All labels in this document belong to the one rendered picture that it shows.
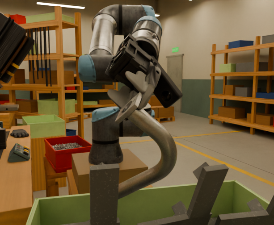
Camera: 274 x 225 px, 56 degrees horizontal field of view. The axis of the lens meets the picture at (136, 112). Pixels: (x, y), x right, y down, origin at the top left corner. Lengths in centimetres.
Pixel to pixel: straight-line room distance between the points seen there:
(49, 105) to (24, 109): 62
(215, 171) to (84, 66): 44
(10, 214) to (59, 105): 319
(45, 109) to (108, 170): 387
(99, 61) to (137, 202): 43
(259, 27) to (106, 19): 648
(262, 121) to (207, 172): 600
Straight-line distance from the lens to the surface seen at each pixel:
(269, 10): 721
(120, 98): 49
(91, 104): 1014
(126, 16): 105
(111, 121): 107
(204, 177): 46
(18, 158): 135
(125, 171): 106
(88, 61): 72
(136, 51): 52
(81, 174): 103
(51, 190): 147
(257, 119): 651
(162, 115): 763
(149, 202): 83
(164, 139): 46
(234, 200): 93
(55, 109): 412
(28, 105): 458
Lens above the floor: 129
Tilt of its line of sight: 8 degrees down
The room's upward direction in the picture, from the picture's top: straight up
